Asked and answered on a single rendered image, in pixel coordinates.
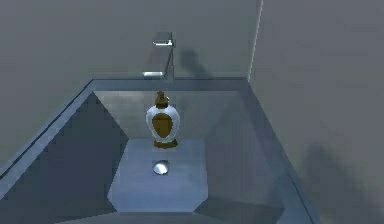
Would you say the white and brown soap dispenser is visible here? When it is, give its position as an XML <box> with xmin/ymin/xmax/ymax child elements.
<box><xmin>145</xmin><ymin>90</ymin><xmax>181</xmax><ymax>150</ymax></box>

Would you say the silver round sink drain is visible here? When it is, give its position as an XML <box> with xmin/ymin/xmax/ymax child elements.
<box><xmin>152</xmin><ymin>159</ymin><xmax>171</xmax><ymax>176</ymax></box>

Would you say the grey metal faucet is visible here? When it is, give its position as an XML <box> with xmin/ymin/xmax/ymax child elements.
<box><xmin>142</xmin><ymin>31</ymin><xmax>176</xmax><ymax>81</ymax></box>

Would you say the grey square sink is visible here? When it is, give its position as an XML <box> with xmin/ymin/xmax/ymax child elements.
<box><xmin>0</xmin><ymin>77</ymin><xmax>323</xmax><ymax>224</ymax></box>

